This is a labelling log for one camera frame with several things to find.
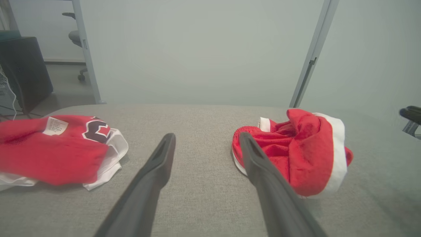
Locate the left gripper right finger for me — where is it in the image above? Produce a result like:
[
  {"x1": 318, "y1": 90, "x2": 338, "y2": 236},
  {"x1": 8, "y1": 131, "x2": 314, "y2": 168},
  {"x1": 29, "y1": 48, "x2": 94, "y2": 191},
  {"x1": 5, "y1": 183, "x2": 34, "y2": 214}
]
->
[{"x1": 239, "y1": 132, "x2": 328, "y2": 237}]

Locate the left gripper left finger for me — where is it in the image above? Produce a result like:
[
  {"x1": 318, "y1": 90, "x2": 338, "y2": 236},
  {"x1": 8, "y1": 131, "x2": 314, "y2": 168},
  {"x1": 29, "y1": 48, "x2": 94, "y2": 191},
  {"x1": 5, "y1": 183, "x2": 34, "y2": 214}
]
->
[{"x1": 94, "y1": 133, "x2": 176, "y2": 237}]

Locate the red shorts white trim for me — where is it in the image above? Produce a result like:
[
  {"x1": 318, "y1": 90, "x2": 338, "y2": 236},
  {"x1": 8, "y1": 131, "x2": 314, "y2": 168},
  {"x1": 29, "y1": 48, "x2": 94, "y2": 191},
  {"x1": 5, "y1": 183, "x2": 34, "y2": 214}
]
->
[{"x1": 231, "y1": 108, "x2": 354, "y2": 199}]

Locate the red Bulls basketball jersey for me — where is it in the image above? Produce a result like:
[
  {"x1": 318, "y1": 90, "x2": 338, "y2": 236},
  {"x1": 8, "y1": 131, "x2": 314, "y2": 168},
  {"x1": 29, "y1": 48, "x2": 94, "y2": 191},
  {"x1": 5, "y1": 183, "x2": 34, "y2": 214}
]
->
[{"x1": 0, "y1": 115, "x2": 129, "y2": 191}]

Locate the black cabinet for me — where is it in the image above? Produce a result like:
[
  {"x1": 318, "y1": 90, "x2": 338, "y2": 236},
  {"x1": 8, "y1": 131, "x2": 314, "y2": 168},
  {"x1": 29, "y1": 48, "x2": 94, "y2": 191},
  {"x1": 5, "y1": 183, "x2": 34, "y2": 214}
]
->
[{"x1": 0, "y1": 36, "x2": 54, "y2": 114}]

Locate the grey office chair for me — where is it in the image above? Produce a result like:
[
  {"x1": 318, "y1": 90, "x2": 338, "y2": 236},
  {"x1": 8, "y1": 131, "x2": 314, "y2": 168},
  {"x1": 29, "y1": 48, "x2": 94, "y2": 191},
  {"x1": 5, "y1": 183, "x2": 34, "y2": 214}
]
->
[{"x1": 62, "y1": 12, "x2": 88, "y2": 82}]

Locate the grey partition post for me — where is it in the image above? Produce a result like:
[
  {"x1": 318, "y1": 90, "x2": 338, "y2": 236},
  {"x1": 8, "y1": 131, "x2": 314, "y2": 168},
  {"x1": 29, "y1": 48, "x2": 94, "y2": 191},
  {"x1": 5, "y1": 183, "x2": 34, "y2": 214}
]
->
[
  {"x1": 289, "y1": 0, "x2": 339, "y2": 108},
  {"x1": 72, "y1": 0, "x2": 106, "y2": 104}
]

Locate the white cable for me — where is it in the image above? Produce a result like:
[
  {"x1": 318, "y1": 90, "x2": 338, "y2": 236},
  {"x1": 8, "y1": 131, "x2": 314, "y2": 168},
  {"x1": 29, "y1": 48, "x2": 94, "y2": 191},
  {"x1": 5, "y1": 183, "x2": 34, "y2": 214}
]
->
[{"x1": 0, "y1": 74, "x2": 17, "y2": 120}]

